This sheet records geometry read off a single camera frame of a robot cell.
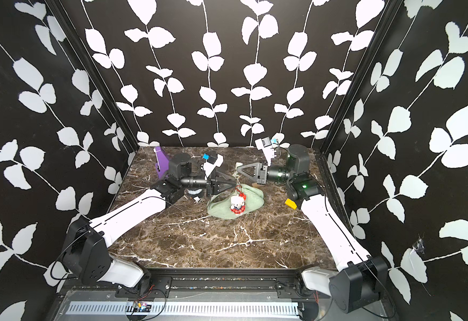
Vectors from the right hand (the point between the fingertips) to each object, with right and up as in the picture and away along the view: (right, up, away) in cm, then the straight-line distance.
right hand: (238, 170), depth 63 cm
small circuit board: (-35, -50, +8) cm, 62 cm away
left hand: (-2, -4, +6) cm, 7 cm away
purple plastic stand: (-40, +2, +37) cm, 54 cm away
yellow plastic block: (+26, -17, +34) cm, 46 cm away
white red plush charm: (0, -12, +8) cm, 14 cm away
